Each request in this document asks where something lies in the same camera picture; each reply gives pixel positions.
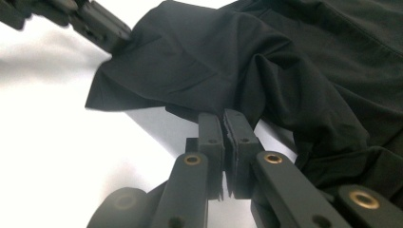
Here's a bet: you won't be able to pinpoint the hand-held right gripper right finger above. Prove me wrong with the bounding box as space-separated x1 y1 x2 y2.
223 108 265 199

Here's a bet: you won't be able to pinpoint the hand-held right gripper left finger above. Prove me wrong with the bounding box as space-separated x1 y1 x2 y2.
185 112 226 201

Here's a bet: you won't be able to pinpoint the black pants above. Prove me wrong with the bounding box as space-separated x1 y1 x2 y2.
85 0 403 210

